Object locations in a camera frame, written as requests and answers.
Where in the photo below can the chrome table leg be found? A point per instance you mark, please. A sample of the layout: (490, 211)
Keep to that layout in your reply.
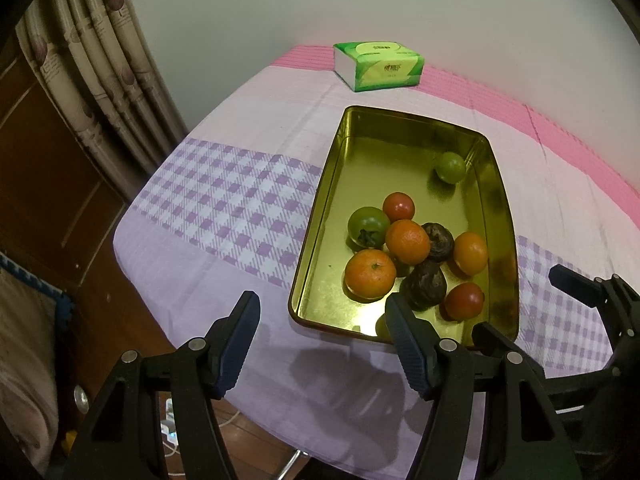
(289, 464)

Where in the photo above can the small yellow object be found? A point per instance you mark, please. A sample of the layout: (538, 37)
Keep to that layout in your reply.
(67, 442)

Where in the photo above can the green tissue pack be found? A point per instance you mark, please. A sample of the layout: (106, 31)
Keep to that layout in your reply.
(382, 67)

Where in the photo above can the gold metal tray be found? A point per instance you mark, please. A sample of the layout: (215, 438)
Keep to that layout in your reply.
(390, 160)

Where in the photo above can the red tomato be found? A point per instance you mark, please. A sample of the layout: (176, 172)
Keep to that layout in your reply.
(464, 301)
(399, 206)

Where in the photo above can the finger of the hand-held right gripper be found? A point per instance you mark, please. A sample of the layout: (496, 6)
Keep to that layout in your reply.
(572, 282)
(492, 337)

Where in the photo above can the large orange mandarin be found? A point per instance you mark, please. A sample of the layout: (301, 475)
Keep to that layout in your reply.
(370, 274)

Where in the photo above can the blue-edged floor mat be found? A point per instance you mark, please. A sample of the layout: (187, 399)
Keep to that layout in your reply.
(30, 280)

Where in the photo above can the beige patterned curtain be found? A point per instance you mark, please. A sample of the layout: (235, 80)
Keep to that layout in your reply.
(100, 60)

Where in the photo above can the round silver floor fitting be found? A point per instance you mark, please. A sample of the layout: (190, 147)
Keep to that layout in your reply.
(80, 397)

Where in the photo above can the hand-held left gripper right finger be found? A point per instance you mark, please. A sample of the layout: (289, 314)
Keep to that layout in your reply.
(406, 342)

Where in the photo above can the dark wrinkled passion fruit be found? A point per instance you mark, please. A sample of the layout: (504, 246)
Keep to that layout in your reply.
(441, 242)
(425, 285)

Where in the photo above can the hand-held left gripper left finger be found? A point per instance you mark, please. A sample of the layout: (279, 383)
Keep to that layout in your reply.
(235, 345)

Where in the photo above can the dark green tomato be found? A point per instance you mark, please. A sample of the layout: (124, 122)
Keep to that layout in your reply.
(367, 222)

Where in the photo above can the light green lime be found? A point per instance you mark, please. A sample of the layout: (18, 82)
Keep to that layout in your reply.
(450, 166)

